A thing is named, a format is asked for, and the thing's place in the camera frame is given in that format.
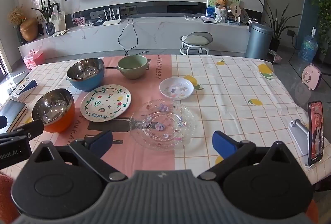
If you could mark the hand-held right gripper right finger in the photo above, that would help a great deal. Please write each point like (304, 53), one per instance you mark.
(223, 143)

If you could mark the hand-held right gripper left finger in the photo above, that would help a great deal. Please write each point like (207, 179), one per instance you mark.
(101, 141)

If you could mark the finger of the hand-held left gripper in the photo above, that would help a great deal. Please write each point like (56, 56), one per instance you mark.
(2, 122)
(28, 128)

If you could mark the orange steel bowl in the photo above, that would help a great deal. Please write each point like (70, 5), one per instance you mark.
(62, 123)

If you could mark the blue steel bowl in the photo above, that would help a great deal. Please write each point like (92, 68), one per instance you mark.
(88, 84)

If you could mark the clear glass plate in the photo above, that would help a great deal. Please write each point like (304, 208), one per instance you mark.
(160, 136)

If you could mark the stack of dark books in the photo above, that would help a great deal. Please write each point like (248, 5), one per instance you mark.
(13, 112)

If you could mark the orange chair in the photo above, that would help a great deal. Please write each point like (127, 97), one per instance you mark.
(5, 193)

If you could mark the blue and white box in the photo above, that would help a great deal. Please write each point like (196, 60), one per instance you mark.
(24, 89)

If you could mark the white painted plate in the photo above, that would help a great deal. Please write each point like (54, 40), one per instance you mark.
(108, 102)

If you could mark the lemon print tablecloth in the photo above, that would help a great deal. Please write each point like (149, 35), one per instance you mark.
(232, 105)

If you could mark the pink storage box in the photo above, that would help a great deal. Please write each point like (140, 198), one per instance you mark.
(35, 58)

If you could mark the small white bowl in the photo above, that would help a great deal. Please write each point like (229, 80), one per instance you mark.
(175, 88)

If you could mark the green ceramic bowl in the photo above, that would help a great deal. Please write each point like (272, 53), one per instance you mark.
(132, 71)

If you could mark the silver phone stand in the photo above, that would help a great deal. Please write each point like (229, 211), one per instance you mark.
(300, 136)

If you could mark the smartphone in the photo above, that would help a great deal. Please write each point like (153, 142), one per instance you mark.
(316, 133)

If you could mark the gold vase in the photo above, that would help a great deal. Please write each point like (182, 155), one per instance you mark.
(28, 30)

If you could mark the plant in blue white vase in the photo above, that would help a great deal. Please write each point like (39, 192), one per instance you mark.
(49, 28)

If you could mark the grey trash can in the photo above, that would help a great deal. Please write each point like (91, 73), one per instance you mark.
(258, 43)

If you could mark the white round stool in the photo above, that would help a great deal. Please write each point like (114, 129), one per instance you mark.
(195, 40)

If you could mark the dried yellow flowers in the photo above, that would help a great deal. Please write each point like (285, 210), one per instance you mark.
(16, 14)

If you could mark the pink fan heater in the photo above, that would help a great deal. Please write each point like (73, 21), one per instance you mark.
(311, 76)

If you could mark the potted long-leaf plant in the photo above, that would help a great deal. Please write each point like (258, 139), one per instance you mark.
(274, 44)

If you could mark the pink photo card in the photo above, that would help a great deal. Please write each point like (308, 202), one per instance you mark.
(79, 21)

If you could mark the marble tv console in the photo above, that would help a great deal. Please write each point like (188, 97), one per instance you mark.
(155, 35)

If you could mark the white router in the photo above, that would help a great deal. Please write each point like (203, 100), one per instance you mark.
(111, 22)

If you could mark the grey laptop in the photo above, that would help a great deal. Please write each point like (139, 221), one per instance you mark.
(208, 20)

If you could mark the blue water bottle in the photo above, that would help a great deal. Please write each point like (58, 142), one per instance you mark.
(309, 48)

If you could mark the round hand fan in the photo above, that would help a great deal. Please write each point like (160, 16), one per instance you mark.
(235, 9)

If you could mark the brown teddy bear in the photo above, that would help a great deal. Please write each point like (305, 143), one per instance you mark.
(221, 2)

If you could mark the green framed picture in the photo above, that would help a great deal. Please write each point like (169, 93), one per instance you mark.
(210, 0)

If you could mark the green climbing vine plant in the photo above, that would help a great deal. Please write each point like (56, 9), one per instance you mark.
(324, 14)

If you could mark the white art picture frame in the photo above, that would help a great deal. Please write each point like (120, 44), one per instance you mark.
(58, 19)

